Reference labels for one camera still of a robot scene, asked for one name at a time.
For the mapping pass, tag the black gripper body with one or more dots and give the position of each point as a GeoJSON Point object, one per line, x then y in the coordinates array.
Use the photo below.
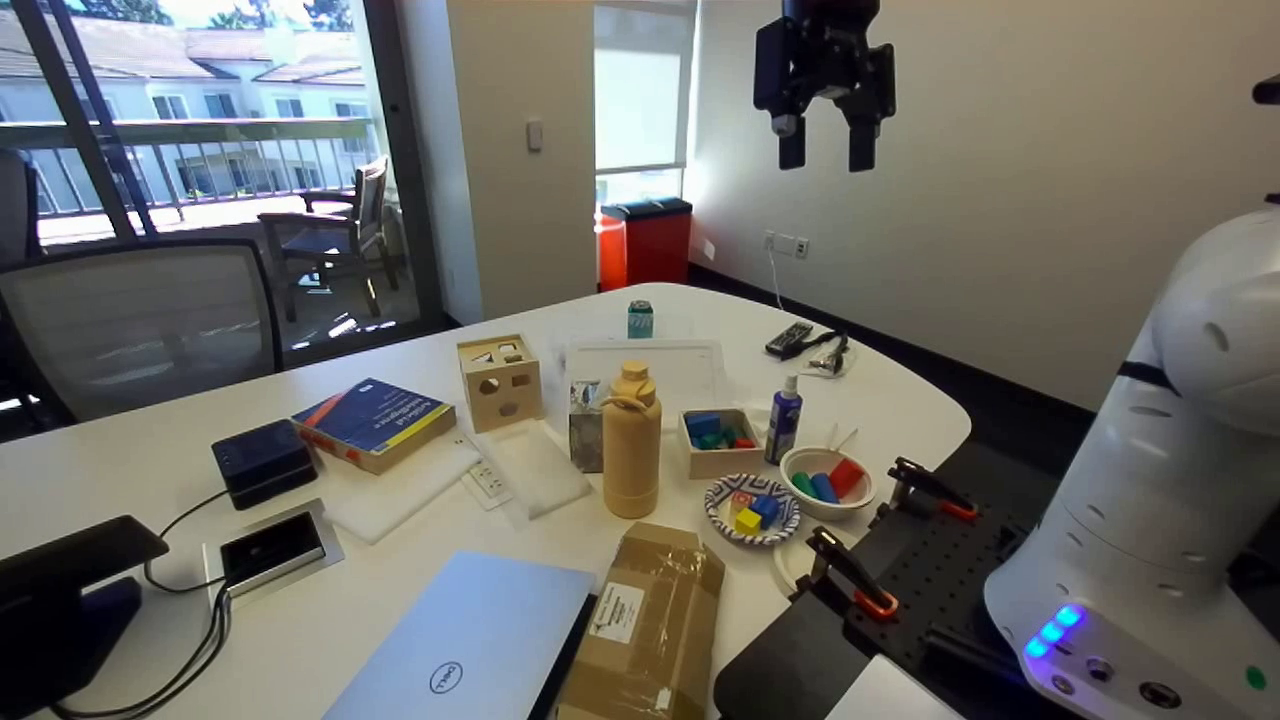
{"type": "Point", "coordinates": [827, 55]}

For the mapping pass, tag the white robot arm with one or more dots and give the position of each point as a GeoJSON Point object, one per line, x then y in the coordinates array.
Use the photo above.
{"type": "Point", "coordinates": [1161, 465]}

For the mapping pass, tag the window with white blind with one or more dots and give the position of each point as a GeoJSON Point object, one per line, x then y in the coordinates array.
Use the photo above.
{"type": "Point", "coordinates": [641, 106]}

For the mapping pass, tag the red bin black lid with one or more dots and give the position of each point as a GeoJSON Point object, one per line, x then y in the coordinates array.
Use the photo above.
{"type": "Point", "coordinates": [657, 242]}

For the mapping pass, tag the black remote control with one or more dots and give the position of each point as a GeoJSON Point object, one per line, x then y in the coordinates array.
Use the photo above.
{"type": "Point", "coordinates": [789, 340]}

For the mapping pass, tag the small black tool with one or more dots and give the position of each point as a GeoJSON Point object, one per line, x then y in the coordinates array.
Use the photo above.
{"type": "Point", "coordinates": [831, 349]}

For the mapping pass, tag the orange bin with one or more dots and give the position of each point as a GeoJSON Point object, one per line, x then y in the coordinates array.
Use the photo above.
{"type": "Point", "coordinates": [615, 252]}

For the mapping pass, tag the small blue spray bottle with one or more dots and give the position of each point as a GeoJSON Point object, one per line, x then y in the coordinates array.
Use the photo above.
{"type": "Point", "coordinates": [780, 426]}

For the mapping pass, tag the wooden chopstick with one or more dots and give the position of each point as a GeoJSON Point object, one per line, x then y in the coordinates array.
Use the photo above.
{"type": "Point", "coordinates": [849, 437]}

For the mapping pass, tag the blue toy block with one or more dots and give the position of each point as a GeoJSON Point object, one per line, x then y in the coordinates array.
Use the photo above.
{"type": "Point", "coordinates": [707, 429]}
{"type": "Point", "coordinates": [827, 488]}
{"type": "Point", "coordinates": [765, 510]}

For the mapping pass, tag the wooden block tray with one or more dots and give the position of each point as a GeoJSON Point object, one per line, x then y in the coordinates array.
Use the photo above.
{"type": "Point", "coordinates": [723, 463]}

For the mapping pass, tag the red toy block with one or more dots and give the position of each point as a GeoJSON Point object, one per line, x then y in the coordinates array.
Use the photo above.
{"type": "Point", "coordinates": [849, 478]}

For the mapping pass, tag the green toy block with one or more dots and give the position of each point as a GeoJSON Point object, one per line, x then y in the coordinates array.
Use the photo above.
{"type": "Point", "coordinates": [802, 480]}

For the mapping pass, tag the clear glass jar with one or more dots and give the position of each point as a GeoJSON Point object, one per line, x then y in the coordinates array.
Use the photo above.
{"type": "Point", "coordinates": [587, 435]}

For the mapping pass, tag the black clamp orange tips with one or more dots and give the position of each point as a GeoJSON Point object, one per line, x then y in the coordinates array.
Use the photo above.
{"type": "Point", "coordinates": [929, 488]}
{"type": "Point", "coordinates": [849, 573]}

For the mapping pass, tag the white bowl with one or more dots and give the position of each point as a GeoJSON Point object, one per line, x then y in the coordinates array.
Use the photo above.
{"type": "Point", "coordinates": [827, 505]}

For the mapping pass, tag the wooden shape sorter box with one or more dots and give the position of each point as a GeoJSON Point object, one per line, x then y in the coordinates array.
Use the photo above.
{"type": "Point", "coordinates": [501, 386]}

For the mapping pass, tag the yellow toy block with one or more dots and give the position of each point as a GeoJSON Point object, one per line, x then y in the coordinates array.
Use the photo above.
{"type": "Point", "coordinates": [748, 522]}

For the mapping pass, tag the patterned round plate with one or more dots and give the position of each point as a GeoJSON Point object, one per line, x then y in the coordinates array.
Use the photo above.
{"type": "Point", "coordinates": [754, 534]}

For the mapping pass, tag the clear plastic packet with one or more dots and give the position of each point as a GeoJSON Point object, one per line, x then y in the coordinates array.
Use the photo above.
{"type": "Point", "coordinates": [541, 472]}

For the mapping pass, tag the dark patio chair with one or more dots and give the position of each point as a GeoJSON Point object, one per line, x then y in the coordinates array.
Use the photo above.
{"type": "Point", "coordinates": [324, 242]}

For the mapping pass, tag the blue hardcover book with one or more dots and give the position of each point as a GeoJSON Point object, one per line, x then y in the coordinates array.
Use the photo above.
{"type": "Point", "coordinates": [373, 420]}

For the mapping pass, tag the brown cardboard box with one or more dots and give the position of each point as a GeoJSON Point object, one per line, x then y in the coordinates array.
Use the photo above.
{"type": "Point", "coordinates": [647, 624]}

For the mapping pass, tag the white flat board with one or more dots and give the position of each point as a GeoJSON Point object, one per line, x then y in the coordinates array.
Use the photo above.
{"type": "Point", "coordinates": [400, 499]}

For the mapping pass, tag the white paper sheet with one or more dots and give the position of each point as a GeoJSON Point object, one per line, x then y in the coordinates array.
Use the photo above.
{"type": "Point", "coordinates": [893, 692]}

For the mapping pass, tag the silver laptop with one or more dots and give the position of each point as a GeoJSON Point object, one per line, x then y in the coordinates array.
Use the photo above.
{"type": "Point", "coordinates": [466, 645]}

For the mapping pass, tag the black square box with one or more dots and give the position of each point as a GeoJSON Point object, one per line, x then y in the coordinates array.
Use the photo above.
{"type": "Point", "coordinates": [265, 465]}

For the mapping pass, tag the grey mesh office chair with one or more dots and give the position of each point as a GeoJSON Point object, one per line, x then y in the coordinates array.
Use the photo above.
{"type": "Point", "coordinates": [133, 322]}

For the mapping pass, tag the white wall outlet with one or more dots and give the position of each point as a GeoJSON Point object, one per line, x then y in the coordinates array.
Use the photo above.
{"type": "Point", "coordinates": [789, 246]}

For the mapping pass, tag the white light switch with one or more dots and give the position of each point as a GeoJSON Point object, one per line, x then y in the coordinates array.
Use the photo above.
{"type": "Point", "coordinates": [533, 137]}

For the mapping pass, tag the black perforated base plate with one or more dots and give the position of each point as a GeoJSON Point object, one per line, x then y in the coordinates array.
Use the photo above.
{"type": "Point", "coordinates": [932, 573]}

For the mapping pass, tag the black smartphone white frame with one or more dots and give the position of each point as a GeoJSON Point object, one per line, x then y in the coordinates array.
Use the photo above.
{"type": "Point", "coordinates": [268, 544]}

